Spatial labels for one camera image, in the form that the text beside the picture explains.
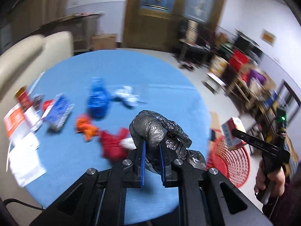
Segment slippers on floor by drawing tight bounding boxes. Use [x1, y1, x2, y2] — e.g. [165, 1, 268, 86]
[179, 62, 194, 72]

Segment grey plastic bag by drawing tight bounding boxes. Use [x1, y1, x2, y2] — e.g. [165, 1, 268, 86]
[129, 110, 206, 174]

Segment blue white snack packet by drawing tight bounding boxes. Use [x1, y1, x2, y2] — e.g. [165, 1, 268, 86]
[41, 93, 74, 132]

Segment red plastic mesh basket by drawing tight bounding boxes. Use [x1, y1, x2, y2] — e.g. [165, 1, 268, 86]
[207, 135, 250, 188]

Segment white small stool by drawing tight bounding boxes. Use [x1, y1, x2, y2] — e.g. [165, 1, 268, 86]
[203, 73, 226, 94]

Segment orange white flat box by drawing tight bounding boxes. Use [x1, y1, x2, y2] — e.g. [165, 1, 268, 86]
[3, 104, 26, 139]

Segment black metal chair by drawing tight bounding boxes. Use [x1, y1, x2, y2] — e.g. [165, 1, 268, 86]
[177, 18, 214, 63]

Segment white paper sheet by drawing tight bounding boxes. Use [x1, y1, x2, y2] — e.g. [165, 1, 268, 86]
[8, 132, 46, 188]

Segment red plastic bag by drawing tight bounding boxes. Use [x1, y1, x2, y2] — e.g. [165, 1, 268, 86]
[98, 128, 129, 163]

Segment brown curtain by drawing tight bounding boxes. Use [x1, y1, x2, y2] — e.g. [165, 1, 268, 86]
[7, 0, 68, 43]

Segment orange crumpled wrapper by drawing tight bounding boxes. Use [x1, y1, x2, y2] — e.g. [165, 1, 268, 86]
[75, 114, 99, 142]

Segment wooden radiator cover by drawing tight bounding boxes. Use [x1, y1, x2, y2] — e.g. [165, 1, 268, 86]
[39, 12, 103, 53]

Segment blue fuzzy bed cover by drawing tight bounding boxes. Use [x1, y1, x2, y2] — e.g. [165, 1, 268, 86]
[26, 50, 211, 207]

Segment person right hand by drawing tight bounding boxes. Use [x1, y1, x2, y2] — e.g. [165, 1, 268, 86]
[254, 160, 285, 197]

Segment flat cardboard sheet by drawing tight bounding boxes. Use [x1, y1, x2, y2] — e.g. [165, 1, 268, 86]
[209, 111, 222, 133]

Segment bamboo bench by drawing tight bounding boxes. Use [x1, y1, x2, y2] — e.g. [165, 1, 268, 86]
[226, 68, 276, 117]

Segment red small packet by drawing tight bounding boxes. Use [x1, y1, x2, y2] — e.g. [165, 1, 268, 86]
[15, 86, 33, 112]

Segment cardboard box by wall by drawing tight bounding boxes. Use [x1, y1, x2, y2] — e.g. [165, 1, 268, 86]
[92, 33, 117, 50]

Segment orange white carton box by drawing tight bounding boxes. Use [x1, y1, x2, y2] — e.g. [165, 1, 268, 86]
[221, 116, 247, 151]

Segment red gift bag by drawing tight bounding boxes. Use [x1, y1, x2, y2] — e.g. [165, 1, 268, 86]
[229, 49, 250, 72]

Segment purple bag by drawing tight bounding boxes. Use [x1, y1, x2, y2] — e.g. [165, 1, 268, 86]
[247, 69, 266, 86]

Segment blue plastic bag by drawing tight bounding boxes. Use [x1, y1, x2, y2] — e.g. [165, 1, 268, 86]
[87, 76, 111, 119]

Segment brown wooden double door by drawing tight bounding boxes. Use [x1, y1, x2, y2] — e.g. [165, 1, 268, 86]
[121, 0, 225, 52]

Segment orange fruit carton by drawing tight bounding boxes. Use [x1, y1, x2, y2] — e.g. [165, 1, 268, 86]
[209, 55, 229, 77]

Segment beige leather headboard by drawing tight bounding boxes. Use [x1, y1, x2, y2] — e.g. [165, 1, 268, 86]
[0, 31, 74, 100]

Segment white blue crumpled wrapper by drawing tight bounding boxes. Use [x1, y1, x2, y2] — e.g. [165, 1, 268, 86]
[112, 85, 145, 108]

